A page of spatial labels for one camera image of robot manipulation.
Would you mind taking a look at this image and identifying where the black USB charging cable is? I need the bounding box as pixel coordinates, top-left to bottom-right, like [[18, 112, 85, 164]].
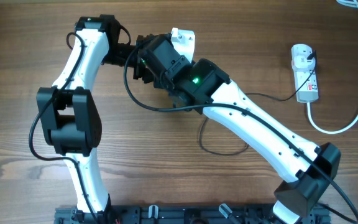
[[198, 49, 318, 156]]

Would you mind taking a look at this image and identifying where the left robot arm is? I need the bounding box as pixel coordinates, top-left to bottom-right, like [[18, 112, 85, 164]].
[[35, 14, 154, 223]]

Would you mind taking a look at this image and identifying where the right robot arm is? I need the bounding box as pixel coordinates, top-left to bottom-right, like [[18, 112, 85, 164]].
[[138, 35, 341, 223]]

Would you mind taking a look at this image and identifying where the white USB charger plug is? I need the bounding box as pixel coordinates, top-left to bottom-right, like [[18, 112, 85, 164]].
[[291, 55, 316, 72]]

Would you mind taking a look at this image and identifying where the white power strip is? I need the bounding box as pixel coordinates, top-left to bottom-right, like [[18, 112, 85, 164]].
[[291, 44, 319, 103]]

